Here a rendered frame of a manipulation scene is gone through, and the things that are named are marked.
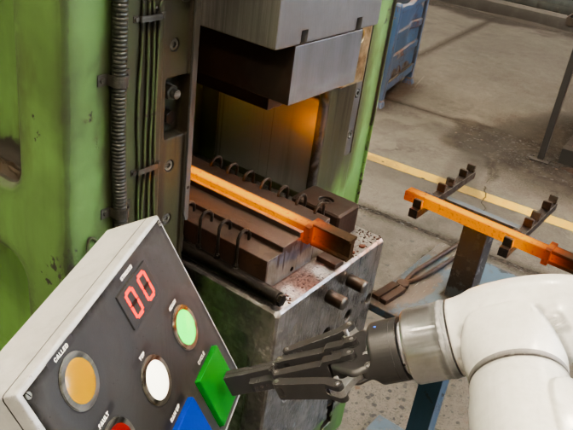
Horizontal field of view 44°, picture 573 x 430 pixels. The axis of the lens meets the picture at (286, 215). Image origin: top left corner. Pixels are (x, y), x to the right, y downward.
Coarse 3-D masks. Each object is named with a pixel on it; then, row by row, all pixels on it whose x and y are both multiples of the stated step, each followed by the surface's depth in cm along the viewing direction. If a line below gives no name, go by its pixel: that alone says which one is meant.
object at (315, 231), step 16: (192, 176) 144; (208, 176) 143; (224, 192) 140; (240, 192) 139; (272, 208) 134; (304, 224) 131; (320, 224) 129; (304, 240) 130; (320, 240) 130; (336, 240) 128; (352, 240) 126; (336, 256) 128; (352, 256) 129
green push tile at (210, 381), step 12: (216, 348) 92; (216, 360) 91; (204, 372) 88; (216, 372) 90; (204, 384) 87; (216, 384) 90; (204, 396) 87; (216, 396) 89; (228, 396) 92; (216, 408) 88; (228, 408) 91; (216, 420) 89
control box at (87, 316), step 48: (144, 240) 84; (96, 288) 74; (192, 288) 92; (48, 336) 68; (96, 336) 71; (144, 336) 79; (0, 384) 63; (48, 384) 63; (96, 384) 69; (144, 384) 76; (192, 384) 86
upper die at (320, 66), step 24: (216, 48) 114; (240, 48) 111; (264, 48) 108; (288, 48) 105; (312, 48) 108; (336, 48) 114; (216, 72) 116; (240, 72) 112; (264, 72) 110; (288, 72) 107; (312, 72) 111; (336, 72) 117; (264, 96) 111; (288, 96) 108; (312, 96) 114
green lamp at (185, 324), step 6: (180, 312) 87; (186, 312) 88; (180, 318) 87; (186, 318) 88; (192, 318) 89; (180, 324) 86; (186, 324) 87; (192, 324) 89; (180, 330) 86; (186, 330) 87; (192, 330) 88; (180, 336) 86; (186, 336) 87; (192, 336) 88; (186, 342) 87; (192, 342) 88
